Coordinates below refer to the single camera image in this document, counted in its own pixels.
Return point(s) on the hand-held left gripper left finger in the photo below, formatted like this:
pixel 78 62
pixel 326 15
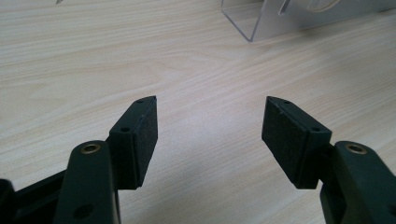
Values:
pixel 132 149

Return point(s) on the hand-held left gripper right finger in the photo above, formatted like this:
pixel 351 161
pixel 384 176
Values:
pixel 292 146

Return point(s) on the clear acrylic rack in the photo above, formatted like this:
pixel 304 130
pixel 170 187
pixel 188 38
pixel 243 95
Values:
pixel 280 25

